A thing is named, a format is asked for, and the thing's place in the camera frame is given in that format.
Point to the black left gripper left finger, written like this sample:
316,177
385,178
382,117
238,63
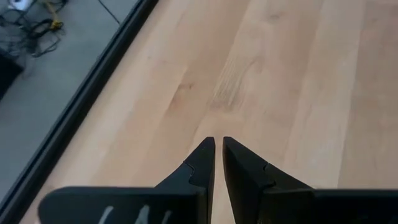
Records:
192,177

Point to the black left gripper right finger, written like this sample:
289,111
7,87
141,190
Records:
245,177

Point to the yellow plug connector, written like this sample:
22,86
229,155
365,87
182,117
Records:
55,24

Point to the white plug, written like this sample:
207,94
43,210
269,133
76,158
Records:
20,3

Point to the black metal table frame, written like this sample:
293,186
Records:
77,105

